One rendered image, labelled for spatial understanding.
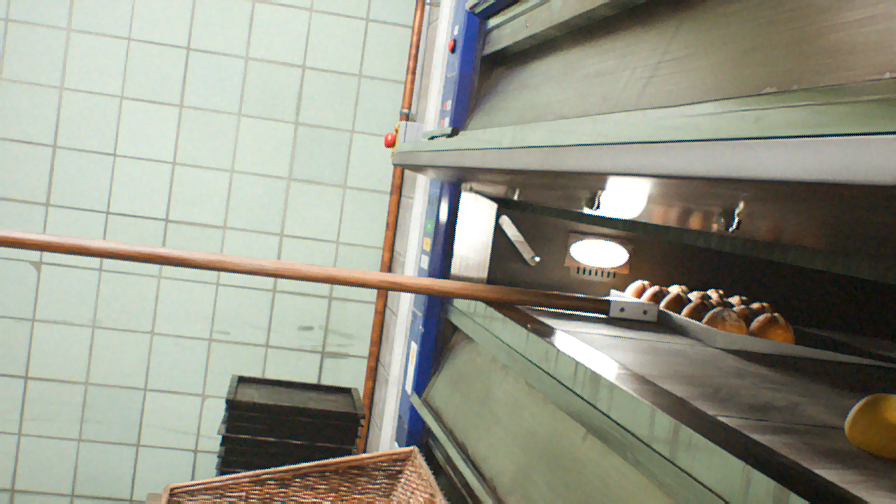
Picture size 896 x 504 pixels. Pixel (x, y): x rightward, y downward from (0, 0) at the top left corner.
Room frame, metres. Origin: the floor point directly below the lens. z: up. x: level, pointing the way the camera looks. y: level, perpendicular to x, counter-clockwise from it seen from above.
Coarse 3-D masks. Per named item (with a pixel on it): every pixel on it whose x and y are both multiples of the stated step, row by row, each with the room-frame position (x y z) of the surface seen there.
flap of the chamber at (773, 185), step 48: (672, 144) 0.78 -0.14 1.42; (720, 144) 0.70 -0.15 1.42; (768, 144) 0.64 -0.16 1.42; (816, 144) 0.58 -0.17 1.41; (864, 144) 0.54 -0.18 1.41; (480, 192) 2.16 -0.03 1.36; (528, 192) 1.58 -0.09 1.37; (576, 192) 1.24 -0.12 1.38; (624, 192) 1.02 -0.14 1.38; (672, 192) 0.87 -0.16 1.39; (720, 192) 0.76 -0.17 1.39; (768, 192) 0.67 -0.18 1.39; (816, 192) 0.60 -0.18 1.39; (864, 192) 0.55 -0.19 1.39; (768, 240) 1.02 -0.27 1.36; (816, 240) 0.87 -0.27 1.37; (864, 240) 0.76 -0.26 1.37
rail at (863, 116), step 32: (576, 128) 1.03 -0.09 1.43; (608, 128) 0.94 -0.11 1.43; (640, 128) 0.86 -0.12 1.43; (672, 128) 0.79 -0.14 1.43; (704, 128) 0.74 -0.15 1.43; (736, 128) 0.69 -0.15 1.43; (768, 128) 0.64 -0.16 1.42; (800, 128) 0.61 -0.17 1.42; (832, 128) 0.57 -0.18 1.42; (864, 128) 0.54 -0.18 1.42
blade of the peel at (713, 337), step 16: (672, 320) 1.94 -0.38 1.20; (688, 320) 1.87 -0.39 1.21; (688, 336) 1.86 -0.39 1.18; (704, 336) 1.80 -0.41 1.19; (720, 336) 1.76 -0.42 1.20; (736, 336) 1.76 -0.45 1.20; (800, 336) 2.10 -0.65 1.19; (816, 336) 2.14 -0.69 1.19; (768, 352) 1.77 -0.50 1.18; (784, 352) 1.78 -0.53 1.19; (800, 352) 1.78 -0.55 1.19; (816, 352) 1.79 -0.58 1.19; (832, 352) 1.79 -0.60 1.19; (848, 352) 1.92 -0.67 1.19; (864, 352) 1.96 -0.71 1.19
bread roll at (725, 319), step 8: (712, 312) 1.83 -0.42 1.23; (720, 312) 1.81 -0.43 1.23; (728, 312) 1.81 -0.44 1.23; (736, 312) 1.82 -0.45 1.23; (704, 320) 1.84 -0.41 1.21; (712, 320) 1.81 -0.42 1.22; (720, 320) 1.80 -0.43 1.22; (728, 320) 1.79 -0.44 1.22; (736, 320) 1.79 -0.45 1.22; (720, 328) 1.79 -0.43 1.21; (728, 328) 1.78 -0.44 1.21; (736, 328) 1.78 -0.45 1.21; (744, 328) 1.79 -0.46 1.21
